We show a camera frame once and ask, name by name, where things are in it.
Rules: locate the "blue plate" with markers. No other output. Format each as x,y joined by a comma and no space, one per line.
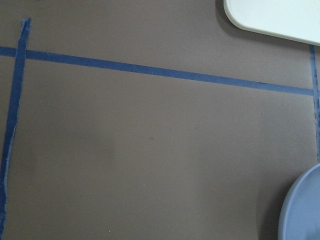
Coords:
300,213

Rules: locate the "cream rectangular tray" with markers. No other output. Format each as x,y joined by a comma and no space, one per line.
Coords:
296,20

